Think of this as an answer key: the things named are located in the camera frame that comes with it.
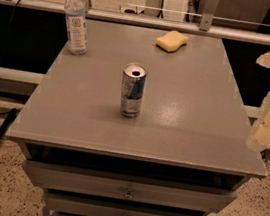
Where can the silver blue redbull can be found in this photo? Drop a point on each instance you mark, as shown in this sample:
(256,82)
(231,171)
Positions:
(133,81)

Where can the yellow sponge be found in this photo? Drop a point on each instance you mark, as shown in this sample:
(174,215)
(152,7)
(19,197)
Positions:
(171,41)

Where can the grey drawer cabinet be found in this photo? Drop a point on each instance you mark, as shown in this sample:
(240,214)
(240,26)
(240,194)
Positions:
(191,128)

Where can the clear plastic water bottle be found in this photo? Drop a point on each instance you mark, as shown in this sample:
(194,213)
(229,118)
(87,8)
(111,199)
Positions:
(76,26)

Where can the middle grey drawer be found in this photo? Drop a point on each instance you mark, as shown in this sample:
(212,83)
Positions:
(93,207)

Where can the top grey drawer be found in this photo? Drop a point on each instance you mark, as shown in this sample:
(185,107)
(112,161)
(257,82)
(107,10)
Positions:
(128,188)

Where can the metal railing frame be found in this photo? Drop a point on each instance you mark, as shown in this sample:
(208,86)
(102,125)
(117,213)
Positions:
(193,28)

